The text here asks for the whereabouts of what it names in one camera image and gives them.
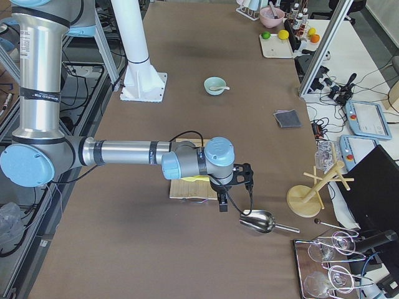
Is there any metal wine glass rack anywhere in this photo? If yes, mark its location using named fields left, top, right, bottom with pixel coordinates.
left=293, top=229, right=373, bottom=298

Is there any teach pendant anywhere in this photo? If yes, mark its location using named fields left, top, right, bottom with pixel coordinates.
left=339, top=135, right=379, bottom=171
left=345, top=100, right=392, bottom=140

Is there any lower teach pendant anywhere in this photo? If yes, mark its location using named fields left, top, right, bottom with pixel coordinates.
left=339, top=135, right=379, bottom=171

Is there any yellow lemon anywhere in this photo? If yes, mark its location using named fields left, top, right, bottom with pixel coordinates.
left=277, top=29, right=289, bottom=40

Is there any crumpled plastic bag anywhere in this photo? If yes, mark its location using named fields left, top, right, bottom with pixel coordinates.
left=1, top=202, right=24, bottom=247

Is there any pale green ceramic bowl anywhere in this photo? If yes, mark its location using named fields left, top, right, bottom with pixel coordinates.
left=204, top=77, right=227, bottom=96

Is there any grey folded cloth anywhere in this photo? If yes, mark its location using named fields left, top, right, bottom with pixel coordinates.
left=274, top=110, right=302, bottom=128

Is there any bamboo cutting board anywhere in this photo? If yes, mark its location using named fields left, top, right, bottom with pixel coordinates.
left=169, top=138, right=219, bottom=201

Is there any wooden mug tree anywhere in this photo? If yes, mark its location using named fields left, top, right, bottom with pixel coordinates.
left=286, top=145, right=355, bottom=217

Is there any cream tray with bear drawing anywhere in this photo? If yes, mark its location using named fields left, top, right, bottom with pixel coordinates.
left=259, top=34, right=294, bottom=59

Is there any clear plastic container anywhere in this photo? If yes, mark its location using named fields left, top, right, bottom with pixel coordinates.
left=315, top=141, right=342, bottom=173

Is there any upper wine glass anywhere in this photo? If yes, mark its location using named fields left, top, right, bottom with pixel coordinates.
left=307, top=230, right=355, bottom=262

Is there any green lime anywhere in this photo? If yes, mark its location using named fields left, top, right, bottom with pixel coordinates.
left=261, top=31, right=271, bottom=39

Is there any white ceramic spoon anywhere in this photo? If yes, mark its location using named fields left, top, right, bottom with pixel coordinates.
left=209, top=86, right=230, bottom=92

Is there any metal scoop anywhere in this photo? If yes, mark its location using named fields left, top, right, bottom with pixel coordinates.
left=239, top=210, right=300, bottom=234

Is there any orange fruit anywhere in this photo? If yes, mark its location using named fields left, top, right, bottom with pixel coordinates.
left=310, top=34, right=320, bottom=44

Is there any aluminium frame post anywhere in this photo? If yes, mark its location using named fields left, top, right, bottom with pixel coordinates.
left=298, top=0, right=353, bottom=97

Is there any pink mixing bowl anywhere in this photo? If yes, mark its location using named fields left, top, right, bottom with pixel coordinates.
left=259, top=7, right=285, bottom=28

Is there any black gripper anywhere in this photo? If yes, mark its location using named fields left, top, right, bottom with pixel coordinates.
left=209, top=163, right=254, bottom=212

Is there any yellow plastic knife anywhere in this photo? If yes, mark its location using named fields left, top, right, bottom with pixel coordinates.
left=182, top=176, right=209, bottom=183

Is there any lower wine glass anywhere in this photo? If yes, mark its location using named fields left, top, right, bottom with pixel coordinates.
left=303, top=265, right=355, bottom=298

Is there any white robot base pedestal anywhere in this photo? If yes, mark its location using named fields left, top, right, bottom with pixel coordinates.
left=112, top=0, right=167, bottom=103

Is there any bottle rack with bottles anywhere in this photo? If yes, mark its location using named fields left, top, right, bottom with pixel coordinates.
left=284, top=1, right=309, bottom=51

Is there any black monitor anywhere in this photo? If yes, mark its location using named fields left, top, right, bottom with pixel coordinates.
left=339, top=145, right=398, bottom=232

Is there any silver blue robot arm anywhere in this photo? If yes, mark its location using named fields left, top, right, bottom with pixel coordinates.
left=1, top=1, right=253, bottom=212

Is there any upper teach pendant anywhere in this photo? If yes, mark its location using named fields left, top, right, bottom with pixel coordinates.
left=345, top=100, right=392, bottom=140

